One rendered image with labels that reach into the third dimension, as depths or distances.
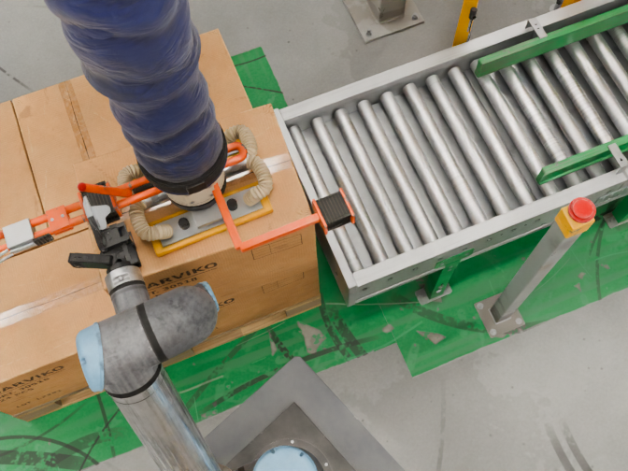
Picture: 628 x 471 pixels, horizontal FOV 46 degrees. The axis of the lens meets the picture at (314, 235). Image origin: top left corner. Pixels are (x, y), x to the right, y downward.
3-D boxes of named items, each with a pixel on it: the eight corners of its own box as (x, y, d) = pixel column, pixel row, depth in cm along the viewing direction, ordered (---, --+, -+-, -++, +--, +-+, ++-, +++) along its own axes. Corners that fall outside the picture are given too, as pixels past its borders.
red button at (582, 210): (583, 198, 196) (588, 192, 192) (596, 221, 194) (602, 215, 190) (560, 207, 195) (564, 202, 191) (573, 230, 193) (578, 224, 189)
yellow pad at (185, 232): (261, 182, 206) (259, 174, 202) (274, 212, 203) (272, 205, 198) (146, 226, 202) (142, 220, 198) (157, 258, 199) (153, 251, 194)
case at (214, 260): (279, 164, 253) (270, 102, 216) (318, 267, 239) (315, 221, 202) (111, 218, 247) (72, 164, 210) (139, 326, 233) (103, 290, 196)
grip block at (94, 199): (113, 188, 196) (107, 178, 190) (123, 219, 192) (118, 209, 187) (82, 199, 195) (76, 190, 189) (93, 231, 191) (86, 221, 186)
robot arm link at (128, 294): (129, 346, 182) (119, 336, 173) (114, 301, 187) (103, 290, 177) (164, 331, 183) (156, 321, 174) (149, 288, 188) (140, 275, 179)
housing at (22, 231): (34, 222, 193) (27, 216, 188) (40, 245, 190) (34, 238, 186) (8, 233, 192) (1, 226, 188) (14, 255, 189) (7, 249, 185)
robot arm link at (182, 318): (202, 276, 131) (206, 275, 198) (136, 305, 130) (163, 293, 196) (228, 335, 131) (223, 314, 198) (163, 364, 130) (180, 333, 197)
